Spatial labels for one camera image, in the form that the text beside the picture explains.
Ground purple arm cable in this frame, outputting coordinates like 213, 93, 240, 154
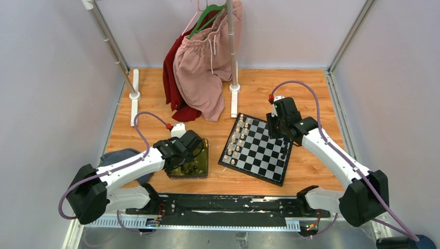
58, 112, 173, 236
268, 80, 421, 243

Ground pink clothes hanger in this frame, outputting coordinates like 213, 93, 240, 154
181, 0, 209, 37

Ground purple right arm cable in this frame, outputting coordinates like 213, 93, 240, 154
268, 80, 421, 243

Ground dark red garment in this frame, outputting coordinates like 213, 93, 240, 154
163, 10, 222, 122

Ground black and white chessboard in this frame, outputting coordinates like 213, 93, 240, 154
218, 113, 294, 186

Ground green clothes hanger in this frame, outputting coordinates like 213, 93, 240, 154
188, 3, 228, 39

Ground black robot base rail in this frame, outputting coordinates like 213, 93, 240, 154
74, 192, 382, 238

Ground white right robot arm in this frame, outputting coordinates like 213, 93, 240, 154
266, 95, 389, 227

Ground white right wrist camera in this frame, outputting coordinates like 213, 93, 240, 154
271, 95, 285, 117

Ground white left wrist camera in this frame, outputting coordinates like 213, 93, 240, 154
170, 122, 186, 138

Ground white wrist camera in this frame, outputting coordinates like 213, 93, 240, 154
170, 122, 186, 138
271, 95, 285, 117

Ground grey blue cloth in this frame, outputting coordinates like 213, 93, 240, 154
98, 148, 153, 184

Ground pink shorts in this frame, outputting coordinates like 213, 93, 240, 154
173, 9, 232, 121

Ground gold metal tin tray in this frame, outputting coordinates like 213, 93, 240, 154
167, 138, 209, 179

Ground dark blue cylinder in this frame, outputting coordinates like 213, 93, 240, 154
376, 234, 437, 249

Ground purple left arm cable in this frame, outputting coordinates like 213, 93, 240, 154
58, 112, 173, 236

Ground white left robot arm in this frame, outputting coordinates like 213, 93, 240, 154
62, 130, 205, 225

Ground white clothes rack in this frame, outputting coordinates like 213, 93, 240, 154
82, 0, 241, 126

